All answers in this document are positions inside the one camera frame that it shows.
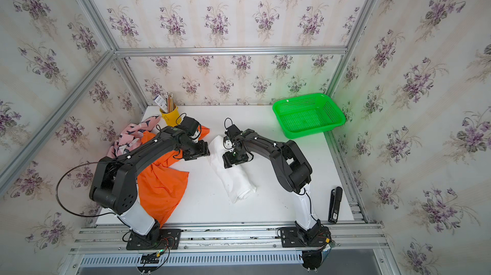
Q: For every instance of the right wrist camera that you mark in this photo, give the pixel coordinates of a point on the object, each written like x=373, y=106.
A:
x=227, y=143

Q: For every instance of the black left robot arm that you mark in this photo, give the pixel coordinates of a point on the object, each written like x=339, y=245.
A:
x=114, y=185

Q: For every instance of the wooden pencils bundle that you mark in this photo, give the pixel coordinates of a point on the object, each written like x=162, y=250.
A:
x=170, y=102

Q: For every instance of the green plastic basket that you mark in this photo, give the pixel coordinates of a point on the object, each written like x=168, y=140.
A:
x=308, y=114

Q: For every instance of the orange cloth garment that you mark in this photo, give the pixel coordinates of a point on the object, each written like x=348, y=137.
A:
x=161, y=188

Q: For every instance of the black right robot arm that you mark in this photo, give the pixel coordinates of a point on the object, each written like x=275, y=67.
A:
x=292, y=169

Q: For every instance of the pink patterned garment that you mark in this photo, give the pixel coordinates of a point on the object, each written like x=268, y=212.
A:
x=133, y=136

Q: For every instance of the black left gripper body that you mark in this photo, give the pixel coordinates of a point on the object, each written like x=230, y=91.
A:
x=196, y=150

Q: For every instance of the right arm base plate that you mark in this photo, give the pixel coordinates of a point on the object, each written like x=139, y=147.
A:
x=297, y=237

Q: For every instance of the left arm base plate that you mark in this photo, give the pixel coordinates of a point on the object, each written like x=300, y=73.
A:
x=156, y=239

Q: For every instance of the white shorts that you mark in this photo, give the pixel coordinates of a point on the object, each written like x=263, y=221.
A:
x=234, y=180

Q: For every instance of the black stapler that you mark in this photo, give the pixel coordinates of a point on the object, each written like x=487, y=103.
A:
x=334, y=206

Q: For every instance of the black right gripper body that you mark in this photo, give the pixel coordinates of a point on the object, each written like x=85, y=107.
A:
x=231, y=157

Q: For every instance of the yellow pencil cup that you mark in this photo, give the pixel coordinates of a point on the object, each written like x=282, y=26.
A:
x=172, y=118

